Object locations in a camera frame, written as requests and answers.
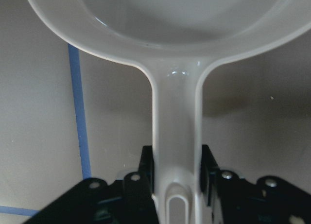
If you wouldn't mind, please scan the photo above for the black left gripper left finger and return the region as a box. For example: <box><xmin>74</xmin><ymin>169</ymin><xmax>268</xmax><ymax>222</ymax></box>
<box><xmin>26</xmin><ymin>146</ymin><xmax>158</xmax><ymax>224</ymax></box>

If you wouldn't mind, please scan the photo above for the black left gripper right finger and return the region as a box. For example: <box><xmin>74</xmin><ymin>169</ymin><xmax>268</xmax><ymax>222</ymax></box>
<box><xmin>200</xmin><ymin>145</ymin><xmax>311</xmax><ymax>224</ymax></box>

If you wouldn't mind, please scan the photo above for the beige dustpan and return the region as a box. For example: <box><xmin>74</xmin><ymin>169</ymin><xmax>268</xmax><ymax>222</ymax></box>
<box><xmin>28</xmin><ymin>0</ymin><xmax>311</xmax><ymax>224</ymax></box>

